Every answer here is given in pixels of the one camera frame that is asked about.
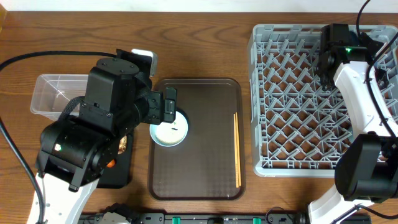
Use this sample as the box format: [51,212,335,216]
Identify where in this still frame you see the clear plastic bin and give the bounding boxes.
[30,74,88,121]

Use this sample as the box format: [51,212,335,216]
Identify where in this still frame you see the brown food scrap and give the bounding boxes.
[118,136,127,154]

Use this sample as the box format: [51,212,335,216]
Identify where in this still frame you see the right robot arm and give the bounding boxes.
[307,24,397,223]

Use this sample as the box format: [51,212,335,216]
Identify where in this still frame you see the dark blue plate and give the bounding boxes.
[349,31,360,45]

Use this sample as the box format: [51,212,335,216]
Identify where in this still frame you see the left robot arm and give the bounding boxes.
[28,49,177,223]

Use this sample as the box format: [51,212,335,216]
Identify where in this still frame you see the dark brown serving tray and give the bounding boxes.
[148,78,244,200]

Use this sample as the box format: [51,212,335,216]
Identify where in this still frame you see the orange carrot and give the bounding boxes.
[106,159,116,168]

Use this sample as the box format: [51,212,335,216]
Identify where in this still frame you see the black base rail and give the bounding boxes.
[78,203,310,224]

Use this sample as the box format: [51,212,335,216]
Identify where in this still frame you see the grey dishwasher rack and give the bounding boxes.
[247,24,398,179]

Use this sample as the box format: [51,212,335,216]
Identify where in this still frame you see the light blue rice bowl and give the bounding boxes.
[149,111,188,147]

